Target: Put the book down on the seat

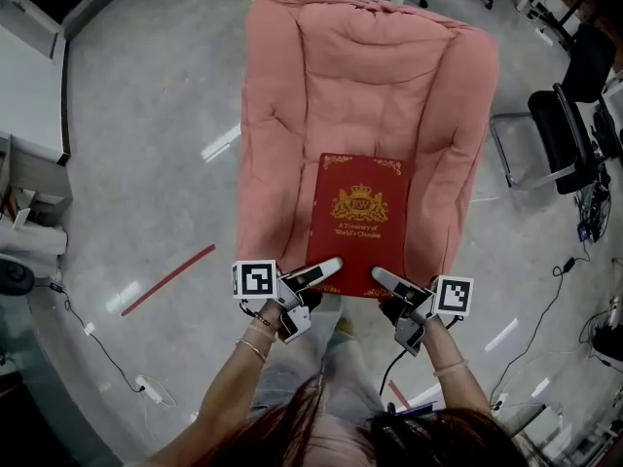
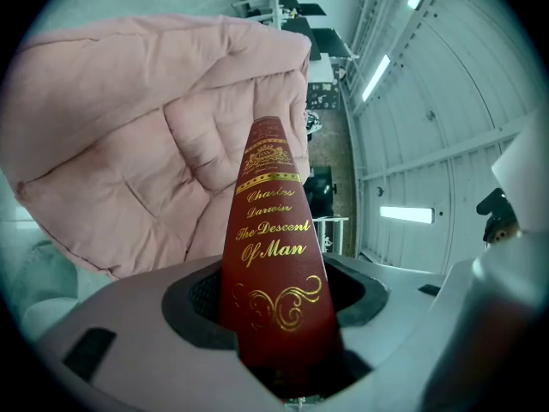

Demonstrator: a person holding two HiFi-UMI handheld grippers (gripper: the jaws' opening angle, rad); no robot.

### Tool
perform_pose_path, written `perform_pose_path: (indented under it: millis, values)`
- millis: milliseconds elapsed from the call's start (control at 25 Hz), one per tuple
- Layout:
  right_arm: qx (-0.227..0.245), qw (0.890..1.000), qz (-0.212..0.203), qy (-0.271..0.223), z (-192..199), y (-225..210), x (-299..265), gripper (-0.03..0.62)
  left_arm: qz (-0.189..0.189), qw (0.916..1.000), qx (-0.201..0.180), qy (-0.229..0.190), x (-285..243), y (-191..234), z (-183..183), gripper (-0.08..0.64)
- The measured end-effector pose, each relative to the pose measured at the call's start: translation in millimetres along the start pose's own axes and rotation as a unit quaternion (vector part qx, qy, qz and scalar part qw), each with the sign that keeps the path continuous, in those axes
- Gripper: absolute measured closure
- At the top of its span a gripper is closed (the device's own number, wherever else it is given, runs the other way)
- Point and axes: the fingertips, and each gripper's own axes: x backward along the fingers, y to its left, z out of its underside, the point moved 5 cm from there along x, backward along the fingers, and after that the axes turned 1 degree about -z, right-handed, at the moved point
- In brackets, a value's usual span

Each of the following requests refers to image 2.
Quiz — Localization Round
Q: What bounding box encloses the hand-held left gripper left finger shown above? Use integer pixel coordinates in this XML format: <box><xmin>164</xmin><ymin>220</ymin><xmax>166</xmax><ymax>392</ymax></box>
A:
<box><xmin>33</xmin><ymin>255</ymin><xmax>301</xmax><ymax>412</ymax></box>

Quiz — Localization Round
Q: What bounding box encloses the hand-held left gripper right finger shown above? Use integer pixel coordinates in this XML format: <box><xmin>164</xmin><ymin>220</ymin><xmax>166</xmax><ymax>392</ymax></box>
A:
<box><xmin>308</xmin><ymin>253</ymin><xmax>449</xmax><ymax>412</ymax></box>

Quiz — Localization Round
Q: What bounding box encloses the red gold-embossed book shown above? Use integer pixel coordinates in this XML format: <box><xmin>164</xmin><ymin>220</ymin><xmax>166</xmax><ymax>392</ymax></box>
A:
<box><xmin>216</xmin><ymin>116</ymin><xmax>347</xmax><ymax>401</ymax></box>

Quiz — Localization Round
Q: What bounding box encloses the pink upholstered armchair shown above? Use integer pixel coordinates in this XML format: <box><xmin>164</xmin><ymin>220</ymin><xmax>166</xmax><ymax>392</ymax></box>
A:
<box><xmin>0</xmin><ymin>13</ymin><xmax>313</xmax><ymax>281</ymax></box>

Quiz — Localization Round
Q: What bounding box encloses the black laptop with stickers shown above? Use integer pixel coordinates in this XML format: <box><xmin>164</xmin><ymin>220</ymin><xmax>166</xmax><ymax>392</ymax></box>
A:
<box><xmin>307</xmin><ymin>81</ymin><xmax>341</xmax><ymax>112</ymax></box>

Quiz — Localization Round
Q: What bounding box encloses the black wall television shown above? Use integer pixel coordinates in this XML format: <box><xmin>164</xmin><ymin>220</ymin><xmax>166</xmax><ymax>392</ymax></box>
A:
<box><xmin>307</xmin><ymin>165</ymin><xmax>335</xmax><ymax>219</ymax></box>

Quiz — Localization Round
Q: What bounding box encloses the black camera on white mount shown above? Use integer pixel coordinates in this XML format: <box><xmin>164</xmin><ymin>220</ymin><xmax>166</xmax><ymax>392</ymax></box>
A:
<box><xmin>474</xmin><ymin>112</ymin><xmax>549</xmax><ymax>245</ymax></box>

